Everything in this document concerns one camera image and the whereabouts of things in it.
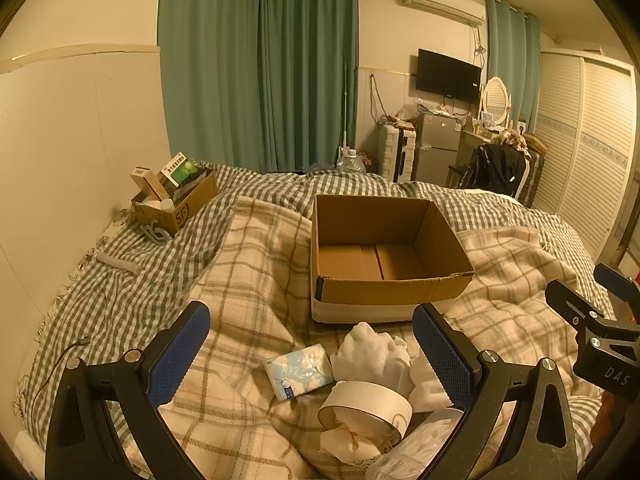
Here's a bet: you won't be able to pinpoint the white air conditioner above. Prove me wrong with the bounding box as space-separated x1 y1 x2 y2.
398 0 487 26

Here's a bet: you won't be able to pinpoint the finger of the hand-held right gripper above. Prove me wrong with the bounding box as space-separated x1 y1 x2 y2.
594 263 640 321
546 280 609 331

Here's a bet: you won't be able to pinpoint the dressing table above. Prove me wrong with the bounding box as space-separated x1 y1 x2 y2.
447 130 501 188

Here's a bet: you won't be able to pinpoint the hanging wall cables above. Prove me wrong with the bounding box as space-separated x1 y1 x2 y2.
368 74 392 123

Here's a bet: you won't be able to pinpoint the dark green curtain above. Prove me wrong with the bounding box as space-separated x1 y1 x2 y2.
255 0 361 175

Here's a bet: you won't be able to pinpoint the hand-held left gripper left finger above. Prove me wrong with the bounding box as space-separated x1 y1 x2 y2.
45 301 212 480

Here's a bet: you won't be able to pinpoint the grey white tube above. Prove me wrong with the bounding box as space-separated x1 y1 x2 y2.
96 253 137 275

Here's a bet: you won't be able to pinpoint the green medicine box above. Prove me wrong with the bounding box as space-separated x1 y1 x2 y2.
160 151 200 193

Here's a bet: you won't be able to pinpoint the silver small fridge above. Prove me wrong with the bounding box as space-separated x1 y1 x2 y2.
414 111 463 183

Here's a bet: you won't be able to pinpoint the white tissue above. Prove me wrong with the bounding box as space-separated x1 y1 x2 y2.
320 409 402 466

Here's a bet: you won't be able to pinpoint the black wall television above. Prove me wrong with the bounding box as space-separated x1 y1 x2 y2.
416 48 482 104

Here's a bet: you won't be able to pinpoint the floral tissue packet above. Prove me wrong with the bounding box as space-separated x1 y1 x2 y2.
263 343 337 401

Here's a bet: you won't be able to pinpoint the small printed cardboard box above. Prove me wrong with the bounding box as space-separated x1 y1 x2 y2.
131 170 219 236

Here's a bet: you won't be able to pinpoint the clear water jug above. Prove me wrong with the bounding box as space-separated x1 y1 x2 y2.
336 149 373 174

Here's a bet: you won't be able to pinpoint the white plastic hook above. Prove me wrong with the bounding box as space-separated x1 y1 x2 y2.
142 220 171 247

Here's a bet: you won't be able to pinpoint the white louvred wardrobe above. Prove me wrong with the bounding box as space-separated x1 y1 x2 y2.
530 49 640 263

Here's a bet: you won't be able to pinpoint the green checked bedsheet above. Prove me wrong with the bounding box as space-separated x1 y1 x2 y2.
12 162 618 461

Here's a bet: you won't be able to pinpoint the large cardboard box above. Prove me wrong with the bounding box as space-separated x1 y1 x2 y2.
310 194 475 324

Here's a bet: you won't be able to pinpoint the beige plaid blanket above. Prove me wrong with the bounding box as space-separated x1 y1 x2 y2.
120 195 608 480

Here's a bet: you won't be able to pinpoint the dark brown luggage case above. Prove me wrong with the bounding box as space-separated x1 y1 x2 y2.
522 132 549 208

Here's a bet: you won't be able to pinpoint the white sock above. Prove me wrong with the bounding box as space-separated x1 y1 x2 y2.
407 356 466 414
330 322 415 408

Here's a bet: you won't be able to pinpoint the beige slim box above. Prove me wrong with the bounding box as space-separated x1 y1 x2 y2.
130 166 171 202

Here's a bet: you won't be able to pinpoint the white mop pole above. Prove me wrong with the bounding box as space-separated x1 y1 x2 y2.
341 62 351 161

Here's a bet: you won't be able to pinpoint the white oval mirror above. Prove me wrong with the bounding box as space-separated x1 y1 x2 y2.
481 76 514 128

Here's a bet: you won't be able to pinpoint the black jacket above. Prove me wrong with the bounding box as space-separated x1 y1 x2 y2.
459 143 527 195

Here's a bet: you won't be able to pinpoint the white ribbed suitcase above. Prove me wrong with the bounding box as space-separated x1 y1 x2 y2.
377 122 417 183

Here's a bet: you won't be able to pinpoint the thin dark cable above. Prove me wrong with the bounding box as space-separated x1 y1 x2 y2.
37 336 92 392

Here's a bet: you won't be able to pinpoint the clear plastic bag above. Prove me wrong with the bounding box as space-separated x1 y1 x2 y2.
365 407 468 480

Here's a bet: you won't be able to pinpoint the light green narrow curtain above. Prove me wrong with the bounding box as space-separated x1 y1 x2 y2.
486 0 542 133

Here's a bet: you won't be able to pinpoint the white tape roll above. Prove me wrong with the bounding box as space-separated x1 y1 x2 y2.
318 381 414 448

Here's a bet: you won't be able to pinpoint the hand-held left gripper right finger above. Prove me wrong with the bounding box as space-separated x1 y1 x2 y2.
412 302 593 480

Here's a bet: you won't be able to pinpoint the floral patterned cloth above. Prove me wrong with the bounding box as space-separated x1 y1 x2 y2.
497 129 532 157

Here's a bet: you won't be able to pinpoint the person's right hand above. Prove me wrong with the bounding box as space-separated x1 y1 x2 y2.
592 390 626 453

